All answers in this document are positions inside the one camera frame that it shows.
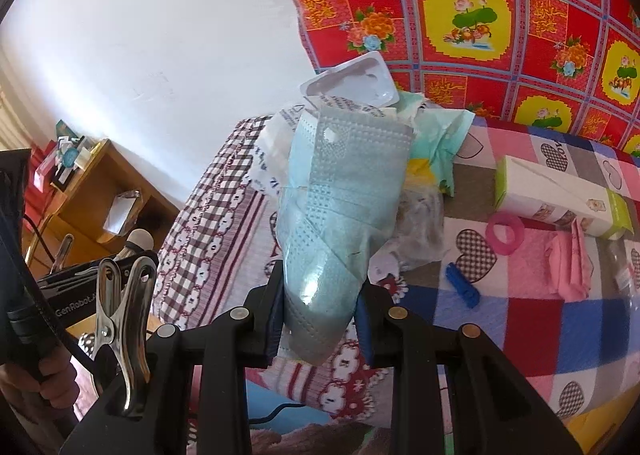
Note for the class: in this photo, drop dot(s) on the person's left hand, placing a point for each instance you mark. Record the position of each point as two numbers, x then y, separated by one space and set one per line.
50 380

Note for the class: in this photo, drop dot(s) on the beige curtain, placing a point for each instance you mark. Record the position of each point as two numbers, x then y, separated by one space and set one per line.
10 127

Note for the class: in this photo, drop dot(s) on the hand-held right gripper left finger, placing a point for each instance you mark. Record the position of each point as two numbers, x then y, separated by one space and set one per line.
276 320

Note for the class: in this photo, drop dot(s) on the heart patterned bed sheet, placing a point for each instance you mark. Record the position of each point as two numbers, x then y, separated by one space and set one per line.
500 325

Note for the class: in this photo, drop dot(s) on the clear plastic bag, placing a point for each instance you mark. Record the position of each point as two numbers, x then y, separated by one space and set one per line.
420 220

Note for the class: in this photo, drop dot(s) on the white paper sheet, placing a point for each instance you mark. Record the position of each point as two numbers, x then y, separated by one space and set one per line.
120 215

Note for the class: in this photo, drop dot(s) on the blue plastic piece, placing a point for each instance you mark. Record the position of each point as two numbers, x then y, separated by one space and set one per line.
462 285

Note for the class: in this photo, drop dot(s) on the white plastic tray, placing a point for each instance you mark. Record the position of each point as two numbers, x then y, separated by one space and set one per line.
360 80

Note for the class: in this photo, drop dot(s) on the teal wet wipes pack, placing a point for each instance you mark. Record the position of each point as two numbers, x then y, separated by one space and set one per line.
440 135

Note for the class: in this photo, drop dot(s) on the teal alarm clock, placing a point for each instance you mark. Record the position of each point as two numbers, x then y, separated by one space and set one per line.
67 155

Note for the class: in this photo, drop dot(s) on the yellow cloth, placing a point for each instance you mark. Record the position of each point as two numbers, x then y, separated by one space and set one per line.
595 432

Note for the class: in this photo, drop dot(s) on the pink cloth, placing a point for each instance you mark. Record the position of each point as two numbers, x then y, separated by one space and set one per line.
570 265

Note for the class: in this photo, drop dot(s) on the pink paper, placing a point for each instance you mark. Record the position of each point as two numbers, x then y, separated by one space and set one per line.
267 160

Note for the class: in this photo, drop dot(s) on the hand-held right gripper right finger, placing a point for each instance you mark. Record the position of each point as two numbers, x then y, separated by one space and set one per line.
364 330

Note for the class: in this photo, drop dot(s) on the white round-headed object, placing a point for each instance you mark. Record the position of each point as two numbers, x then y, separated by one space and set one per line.
139 239

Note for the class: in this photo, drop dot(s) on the white and green box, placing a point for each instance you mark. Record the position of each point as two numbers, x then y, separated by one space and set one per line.
545 185

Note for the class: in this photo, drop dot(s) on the clear plastic bottle red label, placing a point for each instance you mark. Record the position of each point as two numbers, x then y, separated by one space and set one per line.
631 267

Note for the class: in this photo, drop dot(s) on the wooden cabinet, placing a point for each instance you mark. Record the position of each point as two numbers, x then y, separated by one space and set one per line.
90 195

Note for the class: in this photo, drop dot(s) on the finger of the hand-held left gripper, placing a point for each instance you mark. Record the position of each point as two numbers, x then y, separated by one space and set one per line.
150 255

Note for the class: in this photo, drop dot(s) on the blue foam floor mat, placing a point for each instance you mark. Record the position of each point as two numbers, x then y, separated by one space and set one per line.
270 400

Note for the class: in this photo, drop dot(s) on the blue face mask pack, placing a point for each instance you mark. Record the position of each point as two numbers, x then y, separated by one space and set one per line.
340 215

